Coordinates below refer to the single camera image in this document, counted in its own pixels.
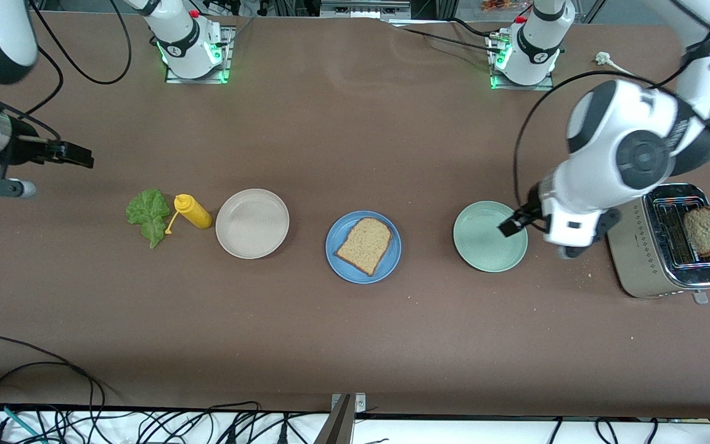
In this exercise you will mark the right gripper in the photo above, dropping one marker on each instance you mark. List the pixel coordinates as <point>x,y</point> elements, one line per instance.
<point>24,147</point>

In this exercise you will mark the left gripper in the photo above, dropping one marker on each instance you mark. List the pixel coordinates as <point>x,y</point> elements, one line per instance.
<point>531,211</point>

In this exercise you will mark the green lettuce leaf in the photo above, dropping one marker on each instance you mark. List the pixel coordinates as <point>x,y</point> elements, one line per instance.
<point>148,216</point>

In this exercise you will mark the yellow mustard squeeze bottle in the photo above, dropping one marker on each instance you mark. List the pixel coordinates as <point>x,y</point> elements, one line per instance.
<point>195,213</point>

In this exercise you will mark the brown toast bread slice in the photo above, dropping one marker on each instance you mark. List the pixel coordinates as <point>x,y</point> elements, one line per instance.
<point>364,243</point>
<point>705,231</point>

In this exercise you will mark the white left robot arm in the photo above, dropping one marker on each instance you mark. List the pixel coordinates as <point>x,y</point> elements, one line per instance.
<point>632,142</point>

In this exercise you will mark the pale green round plate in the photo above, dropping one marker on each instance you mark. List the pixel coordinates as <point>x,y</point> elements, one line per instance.
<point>481,240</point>

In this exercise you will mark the blue round plate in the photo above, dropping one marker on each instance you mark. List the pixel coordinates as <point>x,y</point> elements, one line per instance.
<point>387,266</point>

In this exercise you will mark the beige round plate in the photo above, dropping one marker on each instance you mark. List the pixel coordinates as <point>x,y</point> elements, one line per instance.
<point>252,223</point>

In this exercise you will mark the beige and chrome toaster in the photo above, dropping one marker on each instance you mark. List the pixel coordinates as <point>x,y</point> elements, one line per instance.
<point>644,271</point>

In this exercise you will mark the orange patterned object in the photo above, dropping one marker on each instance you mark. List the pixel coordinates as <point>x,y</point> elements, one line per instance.
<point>497,5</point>

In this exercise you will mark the grey metal rack part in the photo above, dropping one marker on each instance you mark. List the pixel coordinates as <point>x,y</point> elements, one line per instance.
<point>364,9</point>

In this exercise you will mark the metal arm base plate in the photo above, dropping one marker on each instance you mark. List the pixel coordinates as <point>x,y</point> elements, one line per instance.
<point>515,87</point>
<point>195,81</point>

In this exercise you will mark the grey metal table bracket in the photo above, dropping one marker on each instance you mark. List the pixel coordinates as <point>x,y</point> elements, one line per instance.
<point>339,425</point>

